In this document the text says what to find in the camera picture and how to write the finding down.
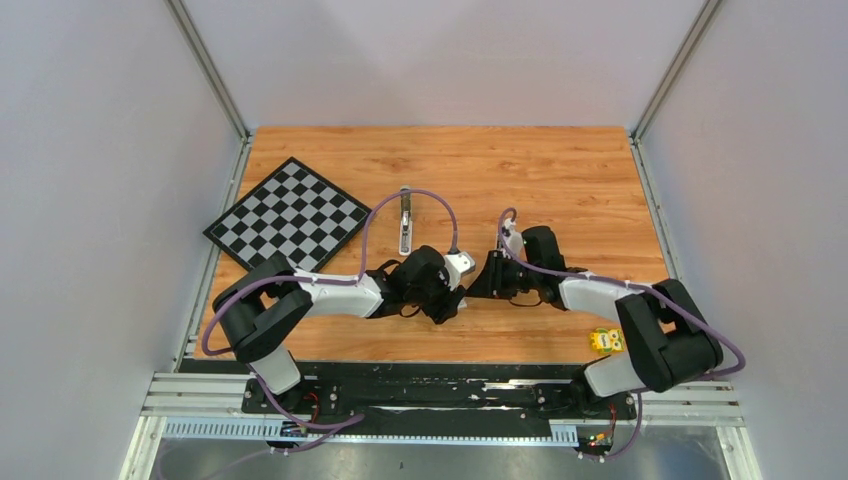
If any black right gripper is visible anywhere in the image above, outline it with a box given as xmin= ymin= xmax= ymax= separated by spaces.
xmin=466 ymin=250 xmax=542 ymax=300

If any grey white stapler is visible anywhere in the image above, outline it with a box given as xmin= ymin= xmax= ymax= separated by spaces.
xmin=398 ymin=185 xmax=413 ymax=256

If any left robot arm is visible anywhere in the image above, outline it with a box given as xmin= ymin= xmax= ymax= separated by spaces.
xmin=213 ymin=246 xmax=476 ymax=413

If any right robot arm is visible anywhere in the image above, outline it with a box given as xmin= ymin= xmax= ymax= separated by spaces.
xmin=467 ymin=224 xmax=724 ymax=418

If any yellow green toy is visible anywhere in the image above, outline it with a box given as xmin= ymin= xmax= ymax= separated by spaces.
xmin=589 ymin=328 xmax=626 ymax=354

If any black white checkerboard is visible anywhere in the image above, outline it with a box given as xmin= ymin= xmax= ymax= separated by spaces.
xmin=204 ymin=157 xmax=372 ymax=272

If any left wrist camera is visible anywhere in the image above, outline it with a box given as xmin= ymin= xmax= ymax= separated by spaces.
xmin=444 ymin=251 xmax=476 ymax=278

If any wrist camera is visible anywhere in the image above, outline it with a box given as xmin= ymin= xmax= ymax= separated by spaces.
xmin=444 ymin=251 xmax=476 ymax=278
xmin=498 ymin=218 xmax=524 ymax=258

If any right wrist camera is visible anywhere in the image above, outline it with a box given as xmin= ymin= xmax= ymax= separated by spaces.
xmin=498 ymin=218 xmax=524 ymax=258

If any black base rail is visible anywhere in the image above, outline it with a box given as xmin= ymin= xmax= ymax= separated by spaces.
xmin=241 ymin=361 xmax=638 ymax=440

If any right aluminium frame post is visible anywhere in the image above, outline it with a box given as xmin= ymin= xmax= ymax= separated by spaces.
xmin=630 ymin=0 xmax=724 ymax=143

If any aluminium frame post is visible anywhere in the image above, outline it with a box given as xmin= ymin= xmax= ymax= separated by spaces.
xmin=630 ymin=0 xmax=724 ymax=143
xmin=164 ymin=0 xmax=251 ymax=143

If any left aluminium frame post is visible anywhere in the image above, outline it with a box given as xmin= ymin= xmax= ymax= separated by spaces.
xmin=164 ymin=0 xmax=251 ymax=143

